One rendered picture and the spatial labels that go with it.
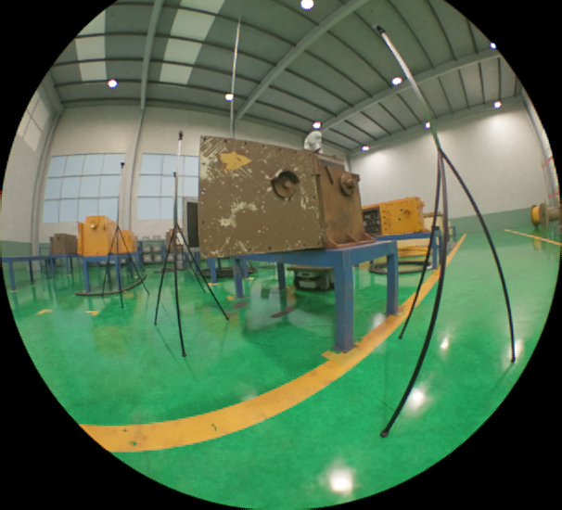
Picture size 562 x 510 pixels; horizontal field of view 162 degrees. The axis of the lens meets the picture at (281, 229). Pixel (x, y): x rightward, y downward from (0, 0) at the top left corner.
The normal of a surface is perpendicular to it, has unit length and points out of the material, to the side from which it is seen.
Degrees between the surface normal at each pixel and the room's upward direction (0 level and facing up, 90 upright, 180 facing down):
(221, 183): 90
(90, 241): 90
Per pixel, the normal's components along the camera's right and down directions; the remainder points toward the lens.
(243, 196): 0.50, -0.09
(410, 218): -0.82, 0.03
